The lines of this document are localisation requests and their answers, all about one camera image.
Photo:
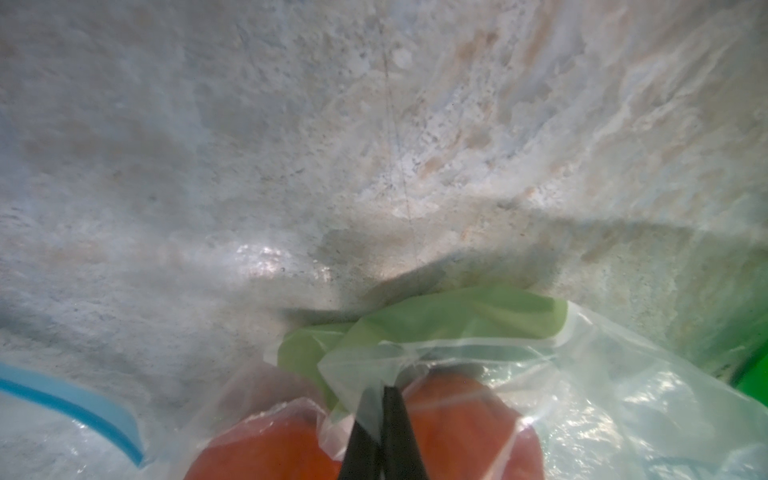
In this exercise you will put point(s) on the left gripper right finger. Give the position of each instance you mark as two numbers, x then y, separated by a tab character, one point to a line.
401	456

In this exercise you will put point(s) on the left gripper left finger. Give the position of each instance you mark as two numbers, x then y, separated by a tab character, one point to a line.
362	460

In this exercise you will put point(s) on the green-zip clear bag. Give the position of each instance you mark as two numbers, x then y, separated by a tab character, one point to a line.
604	402

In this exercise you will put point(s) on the blue-zip clear bag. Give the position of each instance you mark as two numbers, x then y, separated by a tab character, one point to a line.
52	429

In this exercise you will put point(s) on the oranges in green-zip bag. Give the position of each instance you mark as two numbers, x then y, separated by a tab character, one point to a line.
463	431

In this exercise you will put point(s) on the green plastic basket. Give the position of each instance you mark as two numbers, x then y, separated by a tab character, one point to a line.
751	378

